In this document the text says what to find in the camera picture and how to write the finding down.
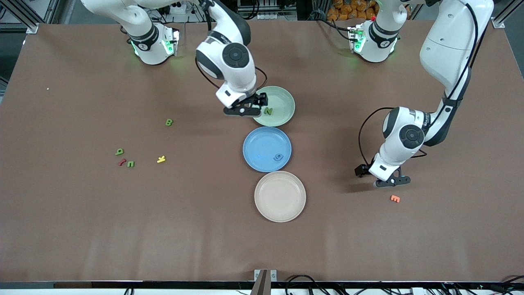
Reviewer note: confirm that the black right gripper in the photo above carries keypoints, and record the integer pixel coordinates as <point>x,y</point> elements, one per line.
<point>254,99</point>

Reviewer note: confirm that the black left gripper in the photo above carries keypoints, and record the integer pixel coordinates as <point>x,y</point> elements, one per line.
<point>362,170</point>

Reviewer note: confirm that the green foam letter N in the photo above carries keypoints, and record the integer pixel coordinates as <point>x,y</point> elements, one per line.
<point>268,111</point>

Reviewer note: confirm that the blue foam lowercase g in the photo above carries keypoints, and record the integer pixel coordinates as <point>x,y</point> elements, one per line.
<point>278,157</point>

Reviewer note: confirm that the green foam letter B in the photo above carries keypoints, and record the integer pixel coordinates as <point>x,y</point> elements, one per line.
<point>169,122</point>

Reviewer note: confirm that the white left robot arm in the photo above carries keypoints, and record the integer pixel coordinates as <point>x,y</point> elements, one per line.
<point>446,45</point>

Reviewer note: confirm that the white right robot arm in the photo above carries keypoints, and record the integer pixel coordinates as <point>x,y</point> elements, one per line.
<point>229,57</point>

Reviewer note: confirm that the pale green plate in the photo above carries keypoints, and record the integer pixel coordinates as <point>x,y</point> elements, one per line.
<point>282,102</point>

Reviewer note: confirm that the orange foam letter E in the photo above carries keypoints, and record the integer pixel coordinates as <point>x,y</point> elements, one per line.
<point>395,198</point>

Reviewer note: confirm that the blue plate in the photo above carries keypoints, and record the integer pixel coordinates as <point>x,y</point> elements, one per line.
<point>262,147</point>

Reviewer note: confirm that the beige plate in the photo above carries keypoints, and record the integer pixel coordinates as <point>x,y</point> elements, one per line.
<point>280,196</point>

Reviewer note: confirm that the yellow foam letter K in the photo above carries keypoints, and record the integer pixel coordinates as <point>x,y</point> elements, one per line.
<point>161,159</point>

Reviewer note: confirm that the white power strip with plugs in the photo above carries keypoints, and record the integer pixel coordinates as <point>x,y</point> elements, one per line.
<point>178,9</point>

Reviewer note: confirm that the pile of orange fruit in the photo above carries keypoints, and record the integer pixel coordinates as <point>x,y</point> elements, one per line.
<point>348,10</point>

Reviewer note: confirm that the brown table cover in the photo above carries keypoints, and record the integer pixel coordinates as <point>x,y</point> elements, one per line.
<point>82,229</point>

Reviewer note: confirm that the grey metal bracket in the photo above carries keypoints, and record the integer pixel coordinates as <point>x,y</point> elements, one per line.
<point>273,275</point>

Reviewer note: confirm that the brown post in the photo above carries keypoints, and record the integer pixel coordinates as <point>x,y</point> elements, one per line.
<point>262,284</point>

